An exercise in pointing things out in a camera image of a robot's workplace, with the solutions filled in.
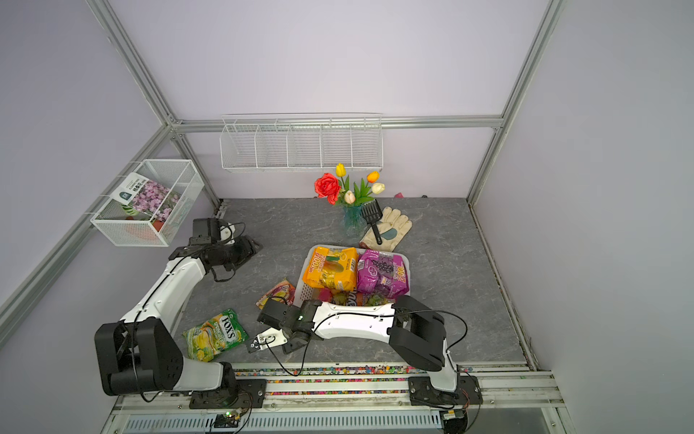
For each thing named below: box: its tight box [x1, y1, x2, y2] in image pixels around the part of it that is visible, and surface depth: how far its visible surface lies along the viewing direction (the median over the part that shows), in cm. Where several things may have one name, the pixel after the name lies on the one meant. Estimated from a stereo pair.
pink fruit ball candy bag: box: [310, 287, 395, 307], surface depth 86 cm
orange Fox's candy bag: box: [255, 278, 297, 311], surface depth 93 cm
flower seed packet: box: [110, 172, 181, 222], surface depth 75 cm
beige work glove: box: [358, 206, 413, 253], surface depth 111 cm
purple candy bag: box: [356, 249, 410, 300], surface depth 84 cm
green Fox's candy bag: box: [182, 308, 250, 362], surface depth 84 cm
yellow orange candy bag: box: [301, 246, 358, 292], surface depth 86 cm
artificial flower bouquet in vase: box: [313, 162, 386, 242], surface depth 88 cm
